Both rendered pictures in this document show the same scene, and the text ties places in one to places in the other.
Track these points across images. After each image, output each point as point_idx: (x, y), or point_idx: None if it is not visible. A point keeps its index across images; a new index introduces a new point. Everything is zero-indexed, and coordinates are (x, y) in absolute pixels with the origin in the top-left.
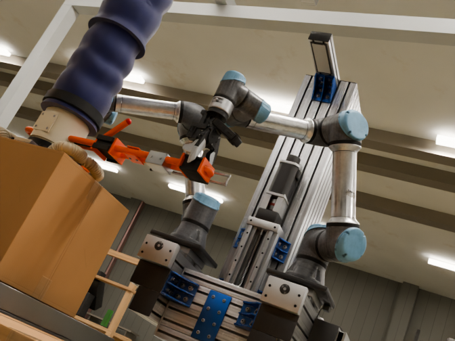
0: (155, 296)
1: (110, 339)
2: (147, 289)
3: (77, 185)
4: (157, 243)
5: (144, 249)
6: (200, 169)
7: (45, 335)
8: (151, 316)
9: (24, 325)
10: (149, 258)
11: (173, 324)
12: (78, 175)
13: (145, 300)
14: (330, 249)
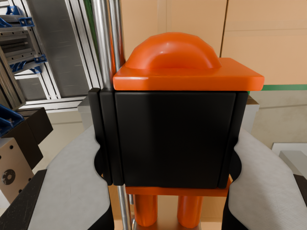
0: (30, 120)
1: (83, 105)
2: (33, 133)
3: (204, 200)
4: (9, 182)
5: (26, 180)
6: (229, 59)
7: (281, 4)
8: (38, 107)
9: (289, 14)
10: (26, 164)
11: (6, 94)
12: (214, 210)
13: (40, 123)
14: None
